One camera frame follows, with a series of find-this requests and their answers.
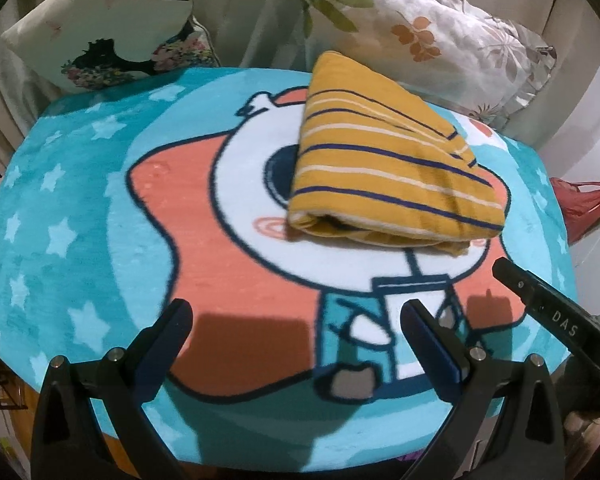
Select white pillow black tree print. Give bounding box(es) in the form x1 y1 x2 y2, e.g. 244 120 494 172
2 0 221 92

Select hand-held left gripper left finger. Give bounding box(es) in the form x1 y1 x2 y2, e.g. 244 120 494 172
30 298 194 480

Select red bag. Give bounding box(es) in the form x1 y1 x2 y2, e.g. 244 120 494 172
550 176 600 243

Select white pillow leaf print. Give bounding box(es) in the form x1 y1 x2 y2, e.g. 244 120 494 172
290 0 558 133

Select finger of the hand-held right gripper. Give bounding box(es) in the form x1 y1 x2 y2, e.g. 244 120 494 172
492 257 537 311

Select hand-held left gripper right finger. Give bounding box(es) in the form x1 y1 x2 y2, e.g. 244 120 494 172
401 298 566 480

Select yellow striped small shirt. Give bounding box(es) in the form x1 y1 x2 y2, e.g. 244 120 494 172
286 51 506 256

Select beige curtain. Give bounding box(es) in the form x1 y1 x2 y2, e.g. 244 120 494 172
190 0 316 70

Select teal star cartoon printed blanket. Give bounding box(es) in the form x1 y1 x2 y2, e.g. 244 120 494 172
0 67 581 466

